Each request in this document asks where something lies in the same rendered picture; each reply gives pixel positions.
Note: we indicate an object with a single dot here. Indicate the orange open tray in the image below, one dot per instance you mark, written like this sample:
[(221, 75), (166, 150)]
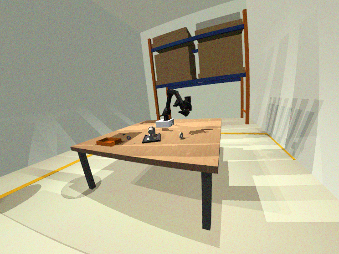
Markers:
[(109, 141)]

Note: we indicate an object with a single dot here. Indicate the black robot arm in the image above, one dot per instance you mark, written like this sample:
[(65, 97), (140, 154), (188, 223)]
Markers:
[(170, 93)]

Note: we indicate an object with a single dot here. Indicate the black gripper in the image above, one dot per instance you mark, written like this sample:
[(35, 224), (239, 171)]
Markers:
[(183, 108)]

